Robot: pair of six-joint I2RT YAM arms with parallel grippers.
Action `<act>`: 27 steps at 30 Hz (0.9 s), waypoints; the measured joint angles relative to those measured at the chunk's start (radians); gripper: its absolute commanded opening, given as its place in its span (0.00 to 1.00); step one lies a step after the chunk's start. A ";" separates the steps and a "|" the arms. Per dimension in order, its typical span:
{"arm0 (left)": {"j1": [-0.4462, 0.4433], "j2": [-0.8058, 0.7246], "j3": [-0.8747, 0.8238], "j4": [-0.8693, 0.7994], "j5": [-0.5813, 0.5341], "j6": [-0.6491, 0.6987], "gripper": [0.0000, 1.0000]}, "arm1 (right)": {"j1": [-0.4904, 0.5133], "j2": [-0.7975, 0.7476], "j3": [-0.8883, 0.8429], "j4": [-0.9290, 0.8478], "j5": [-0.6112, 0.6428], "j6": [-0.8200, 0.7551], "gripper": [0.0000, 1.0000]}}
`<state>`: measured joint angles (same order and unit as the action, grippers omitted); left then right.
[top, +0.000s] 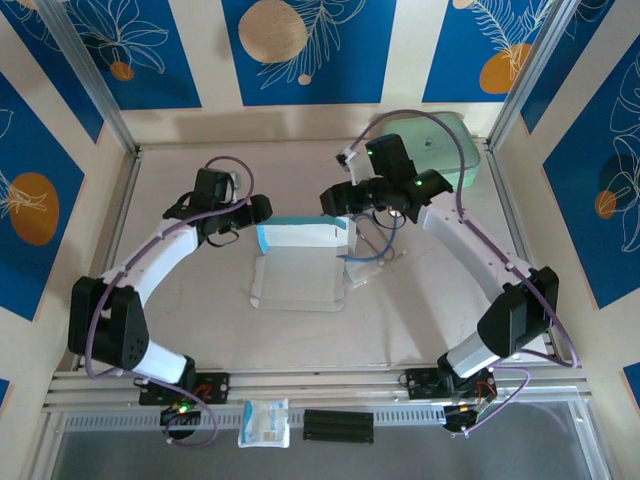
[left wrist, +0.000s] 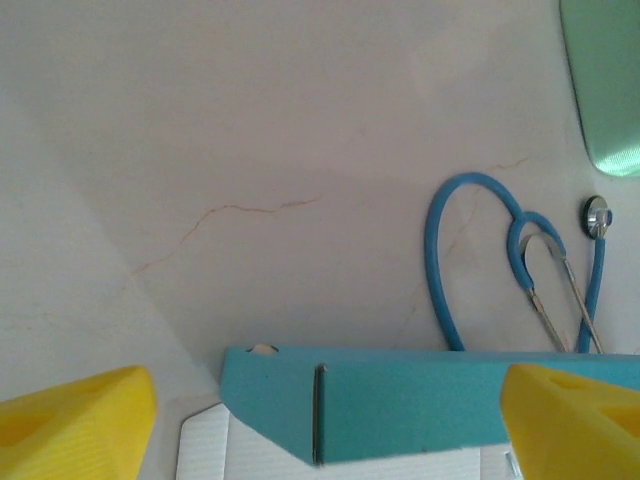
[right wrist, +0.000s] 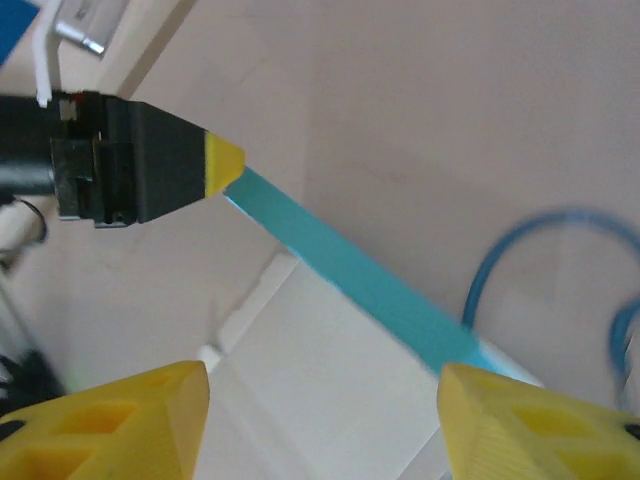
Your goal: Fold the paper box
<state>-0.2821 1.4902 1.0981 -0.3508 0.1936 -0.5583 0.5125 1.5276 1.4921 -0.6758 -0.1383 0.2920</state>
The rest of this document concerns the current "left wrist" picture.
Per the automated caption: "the blue stethoscope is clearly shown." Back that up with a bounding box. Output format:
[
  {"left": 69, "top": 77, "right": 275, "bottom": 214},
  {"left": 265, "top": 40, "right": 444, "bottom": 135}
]
[{"left": 424, "top": 172, "right": 616, "bottom": 354}]

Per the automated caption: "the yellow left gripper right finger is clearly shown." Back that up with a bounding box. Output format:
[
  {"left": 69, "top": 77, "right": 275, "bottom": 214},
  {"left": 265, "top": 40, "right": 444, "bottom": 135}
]
[{"left": 499, "top": 362, "right": 640, "bottom": 480}]

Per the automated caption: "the teal and white paper box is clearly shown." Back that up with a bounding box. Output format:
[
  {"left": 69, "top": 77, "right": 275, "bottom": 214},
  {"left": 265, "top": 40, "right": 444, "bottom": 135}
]
[{"left": 174, "top": 343, "right": 640, "bottom": 480}]

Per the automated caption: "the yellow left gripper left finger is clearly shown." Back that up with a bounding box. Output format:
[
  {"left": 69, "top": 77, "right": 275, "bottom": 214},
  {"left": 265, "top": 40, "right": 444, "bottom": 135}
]
[{"left": 0, "top": 364, "right": 159, "bottom": 480}]

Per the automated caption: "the mint green zip case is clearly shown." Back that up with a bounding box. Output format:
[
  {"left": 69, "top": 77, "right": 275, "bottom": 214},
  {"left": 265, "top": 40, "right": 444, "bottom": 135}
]
[{"left": 558, "top": 0, "right": 640, "bottom": 180}]

